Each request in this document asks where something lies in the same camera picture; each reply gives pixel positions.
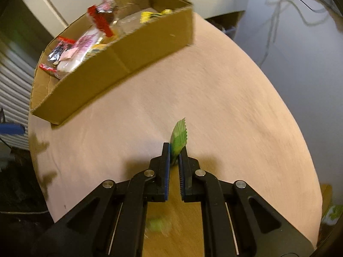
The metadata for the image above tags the green snack bag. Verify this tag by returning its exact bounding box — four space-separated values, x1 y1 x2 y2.
321 205 343 226

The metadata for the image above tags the red top date snack bag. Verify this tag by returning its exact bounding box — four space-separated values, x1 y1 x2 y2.
87 0 118 38

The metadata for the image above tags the red dark snack packet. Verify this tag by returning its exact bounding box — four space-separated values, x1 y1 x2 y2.
39 37 76 79

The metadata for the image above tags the brown cardboard box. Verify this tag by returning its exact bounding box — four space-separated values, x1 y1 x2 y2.
30 0 193 125

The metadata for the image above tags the green candy packet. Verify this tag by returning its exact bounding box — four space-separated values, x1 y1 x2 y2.
170 118 187 166

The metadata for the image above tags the packaged bread slice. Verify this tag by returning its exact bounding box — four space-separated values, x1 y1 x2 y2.
56 26 105 79

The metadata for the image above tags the yellow candy packet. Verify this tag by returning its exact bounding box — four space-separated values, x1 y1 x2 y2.
140 9 173 24

